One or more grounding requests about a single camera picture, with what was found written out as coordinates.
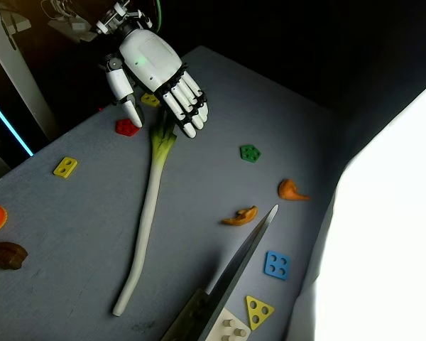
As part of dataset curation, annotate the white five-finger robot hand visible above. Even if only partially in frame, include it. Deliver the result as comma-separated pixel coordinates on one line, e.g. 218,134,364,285
98,28,210,139

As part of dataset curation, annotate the long leek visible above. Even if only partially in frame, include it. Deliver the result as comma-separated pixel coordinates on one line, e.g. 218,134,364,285
112,112,180,318

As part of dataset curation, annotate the steel cleaver knife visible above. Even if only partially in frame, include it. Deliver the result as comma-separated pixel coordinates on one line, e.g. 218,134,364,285
161,204,280,341

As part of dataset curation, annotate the yellow square block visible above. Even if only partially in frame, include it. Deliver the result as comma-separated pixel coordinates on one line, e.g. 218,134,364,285
141,92,161,107

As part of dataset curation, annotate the yellow rectangular two-hole block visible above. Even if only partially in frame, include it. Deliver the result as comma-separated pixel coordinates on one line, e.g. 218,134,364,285
53,156,79,180

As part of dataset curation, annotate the blue square block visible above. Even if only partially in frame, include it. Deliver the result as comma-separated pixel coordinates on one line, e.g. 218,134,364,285
263,250,292,281

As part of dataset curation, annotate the yellow triangle three-hole block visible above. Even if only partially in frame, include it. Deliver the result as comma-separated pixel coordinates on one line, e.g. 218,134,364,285
245,295,275,331

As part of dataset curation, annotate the red pentagon block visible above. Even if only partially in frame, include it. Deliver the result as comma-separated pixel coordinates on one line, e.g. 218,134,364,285
115,118,141,138

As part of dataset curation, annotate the green pentagon block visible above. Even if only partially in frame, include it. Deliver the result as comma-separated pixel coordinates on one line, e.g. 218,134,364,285
239,144,262,165

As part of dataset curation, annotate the cyan light strip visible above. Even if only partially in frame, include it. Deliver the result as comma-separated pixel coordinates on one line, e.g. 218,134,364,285
0,91,35,157

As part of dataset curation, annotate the orange crescent toy food piece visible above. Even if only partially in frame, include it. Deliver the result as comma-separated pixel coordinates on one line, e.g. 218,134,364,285
221,205,259,227

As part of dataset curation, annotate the grey table cloth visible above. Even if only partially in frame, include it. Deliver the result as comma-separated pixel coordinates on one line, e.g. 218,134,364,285
0,45,345,341

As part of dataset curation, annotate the orange toy chicken leg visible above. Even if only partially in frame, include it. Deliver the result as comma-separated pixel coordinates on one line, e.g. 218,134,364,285
278,178,311,202

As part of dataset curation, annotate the brown ridged toy food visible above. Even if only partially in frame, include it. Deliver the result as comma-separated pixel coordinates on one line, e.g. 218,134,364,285
0,242,29,271

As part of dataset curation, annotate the wooden peg board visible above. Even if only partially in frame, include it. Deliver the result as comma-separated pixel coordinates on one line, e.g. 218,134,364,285
202,308,252,341

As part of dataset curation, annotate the green cable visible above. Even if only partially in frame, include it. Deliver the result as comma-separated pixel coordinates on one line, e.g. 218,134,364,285
154,0,163,35

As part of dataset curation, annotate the white slanted post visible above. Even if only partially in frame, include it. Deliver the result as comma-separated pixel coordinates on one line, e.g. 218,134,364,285
0,0,62,142

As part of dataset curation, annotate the white mounting bracket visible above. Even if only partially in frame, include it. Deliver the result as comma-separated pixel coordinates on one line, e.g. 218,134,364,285
0,0,32,33

